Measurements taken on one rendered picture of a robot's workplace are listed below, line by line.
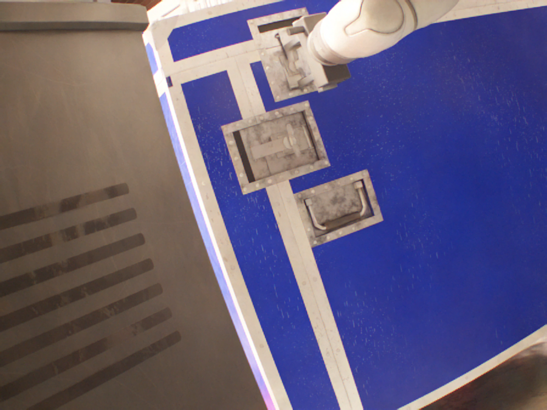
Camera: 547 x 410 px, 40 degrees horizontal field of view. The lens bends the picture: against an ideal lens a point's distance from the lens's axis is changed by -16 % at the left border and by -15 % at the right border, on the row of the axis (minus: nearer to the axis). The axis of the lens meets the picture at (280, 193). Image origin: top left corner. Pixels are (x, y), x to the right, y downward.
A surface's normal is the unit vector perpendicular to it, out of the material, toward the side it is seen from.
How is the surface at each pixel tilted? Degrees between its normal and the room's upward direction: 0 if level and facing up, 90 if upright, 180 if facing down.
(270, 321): 90
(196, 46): 90
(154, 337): 90
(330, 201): 90
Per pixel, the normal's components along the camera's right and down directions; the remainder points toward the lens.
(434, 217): 0.32, -0.09
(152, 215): 0.88, -0.29
